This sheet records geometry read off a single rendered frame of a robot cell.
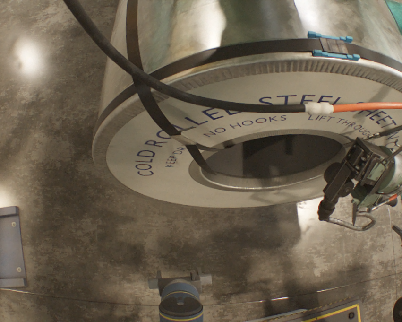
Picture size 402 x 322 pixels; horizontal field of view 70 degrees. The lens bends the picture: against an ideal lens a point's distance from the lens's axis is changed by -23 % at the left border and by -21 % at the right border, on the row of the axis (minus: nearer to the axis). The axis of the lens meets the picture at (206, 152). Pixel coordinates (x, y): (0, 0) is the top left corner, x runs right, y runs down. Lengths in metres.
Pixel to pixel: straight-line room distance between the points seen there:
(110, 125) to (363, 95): 0.62
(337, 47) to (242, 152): 0.86
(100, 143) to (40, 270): 1.21
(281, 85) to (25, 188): 1.73
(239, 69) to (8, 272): 1.79
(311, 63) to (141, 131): 0.45
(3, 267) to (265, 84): 1.82
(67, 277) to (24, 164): 0.76
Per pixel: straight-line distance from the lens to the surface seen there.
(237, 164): 1.40
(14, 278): 2.08
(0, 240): 2.15
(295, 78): 0.71
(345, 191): 1.02
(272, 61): 0.65
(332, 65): 0.69
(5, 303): 2.14
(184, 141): 0.81
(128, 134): 0.90
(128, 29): 0.78
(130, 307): 1.86
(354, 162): 0.97
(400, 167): 1.10
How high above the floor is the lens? 1.83
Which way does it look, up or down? 67 degrees down
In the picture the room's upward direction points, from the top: 11 degrees clockwise
